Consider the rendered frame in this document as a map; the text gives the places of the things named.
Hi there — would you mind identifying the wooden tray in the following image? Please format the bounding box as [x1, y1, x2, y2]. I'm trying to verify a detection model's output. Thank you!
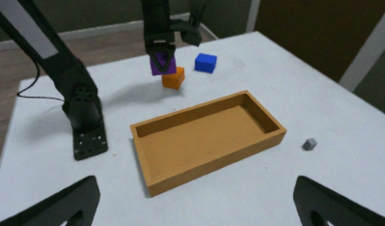
[132, 89, 287, 195]

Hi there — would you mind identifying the orange block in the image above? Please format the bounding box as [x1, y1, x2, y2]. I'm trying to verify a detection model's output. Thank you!
[161, 67, 184, 89]

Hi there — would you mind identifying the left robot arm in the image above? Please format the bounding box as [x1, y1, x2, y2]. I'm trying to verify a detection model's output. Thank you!
[0, 0, 108, 161]

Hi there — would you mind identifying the purple block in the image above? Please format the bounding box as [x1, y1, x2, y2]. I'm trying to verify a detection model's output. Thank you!
[150, 52, 177, 76]

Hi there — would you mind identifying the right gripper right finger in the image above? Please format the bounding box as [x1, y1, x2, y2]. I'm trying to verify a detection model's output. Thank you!
[292, 175, 385, 226]

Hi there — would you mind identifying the blue block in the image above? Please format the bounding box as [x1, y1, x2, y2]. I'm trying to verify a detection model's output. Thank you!
[194, 53, 217, 73]

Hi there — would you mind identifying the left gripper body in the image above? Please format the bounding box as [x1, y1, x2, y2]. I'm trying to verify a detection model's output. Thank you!
[142, 1, 200, 50]

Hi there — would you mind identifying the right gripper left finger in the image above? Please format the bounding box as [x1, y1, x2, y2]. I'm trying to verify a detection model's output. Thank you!
[0, 175, 100, 226]

